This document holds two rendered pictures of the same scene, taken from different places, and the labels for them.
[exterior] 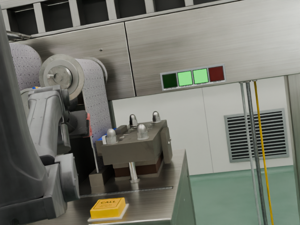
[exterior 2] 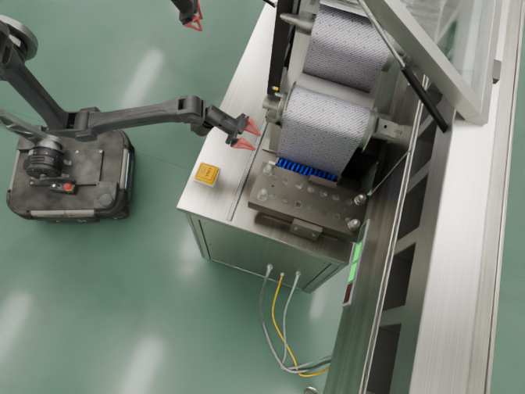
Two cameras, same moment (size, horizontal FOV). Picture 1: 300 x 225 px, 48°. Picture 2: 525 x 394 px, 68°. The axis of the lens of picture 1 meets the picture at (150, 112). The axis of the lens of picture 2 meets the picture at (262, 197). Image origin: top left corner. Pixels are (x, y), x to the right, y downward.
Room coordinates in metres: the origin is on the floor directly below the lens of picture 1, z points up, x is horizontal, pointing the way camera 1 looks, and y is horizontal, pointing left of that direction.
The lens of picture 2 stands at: (1.02, -0.46, 2.26)
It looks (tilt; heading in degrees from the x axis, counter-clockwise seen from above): 68 degrees down; 89
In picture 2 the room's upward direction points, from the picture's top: 10 degrees clockwise
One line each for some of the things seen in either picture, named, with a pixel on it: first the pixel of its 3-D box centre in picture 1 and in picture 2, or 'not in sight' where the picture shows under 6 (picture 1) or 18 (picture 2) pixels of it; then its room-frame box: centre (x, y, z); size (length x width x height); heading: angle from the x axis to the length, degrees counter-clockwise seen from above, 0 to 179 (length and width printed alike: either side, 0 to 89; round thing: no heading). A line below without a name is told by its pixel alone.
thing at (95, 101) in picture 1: (98, 114); (312, 154); (1.16, 0.18, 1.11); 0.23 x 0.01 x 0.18; 170
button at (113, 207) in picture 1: (108, 208); (206, 173); (0.80, 0.14, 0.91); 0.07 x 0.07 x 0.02; 80
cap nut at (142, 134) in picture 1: (142, 131); (262, 193); (1.02, 0.03, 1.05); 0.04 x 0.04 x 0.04
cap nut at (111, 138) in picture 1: (111, 135); (269, 168); (1.03, 0.13, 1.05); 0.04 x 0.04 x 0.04
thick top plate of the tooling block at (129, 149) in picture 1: (139, 139); (309, 202); (1.19, 0.05, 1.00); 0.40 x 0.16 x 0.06; 170
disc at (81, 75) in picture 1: (61, 78); (288, 105); (1.06, 0.26, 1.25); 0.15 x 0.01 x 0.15; 80
